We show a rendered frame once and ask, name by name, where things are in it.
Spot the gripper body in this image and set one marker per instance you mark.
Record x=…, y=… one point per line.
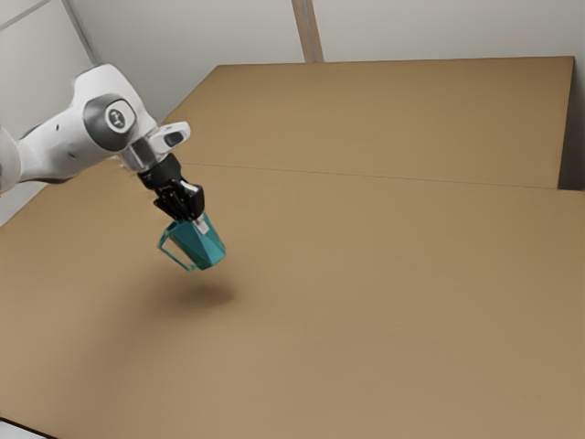
x=166, y=176

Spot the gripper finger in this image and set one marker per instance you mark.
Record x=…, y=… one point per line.
x=194, y=203

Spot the teal faceted mug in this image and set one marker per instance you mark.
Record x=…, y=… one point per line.
x=201, y=249

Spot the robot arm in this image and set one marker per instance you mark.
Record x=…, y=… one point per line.
x=64, y=137

